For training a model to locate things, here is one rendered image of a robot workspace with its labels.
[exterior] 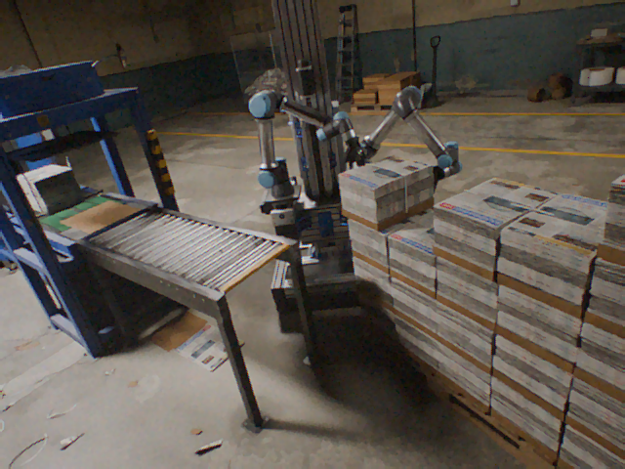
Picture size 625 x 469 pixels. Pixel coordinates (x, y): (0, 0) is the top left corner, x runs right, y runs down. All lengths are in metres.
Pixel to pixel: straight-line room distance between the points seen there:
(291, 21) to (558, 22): 6.16
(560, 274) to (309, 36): 1.83
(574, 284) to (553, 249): 0.12
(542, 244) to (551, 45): 7.00
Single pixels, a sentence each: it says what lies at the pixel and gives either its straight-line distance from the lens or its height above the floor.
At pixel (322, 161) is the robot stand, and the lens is 2.68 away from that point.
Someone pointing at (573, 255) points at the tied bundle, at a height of 1.05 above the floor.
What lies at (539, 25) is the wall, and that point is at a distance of 8.35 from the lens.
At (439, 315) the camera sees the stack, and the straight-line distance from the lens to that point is 1.96.
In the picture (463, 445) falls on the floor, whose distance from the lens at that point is 2.20.
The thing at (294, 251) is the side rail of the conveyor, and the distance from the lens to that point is 2.11.
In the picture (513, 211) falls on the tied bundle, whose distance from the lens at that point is 1.66.
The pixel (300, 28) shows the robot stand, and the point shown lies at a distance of 2.63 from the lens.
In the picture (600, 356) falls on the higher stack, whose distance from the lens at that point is 1.60.
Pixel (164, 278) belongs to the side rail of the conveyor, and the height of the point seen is 0.80.
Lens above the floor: 1.78
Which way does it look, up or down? 27 degrees down
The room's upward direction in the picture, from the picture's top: 10 degrees counter-clockwise
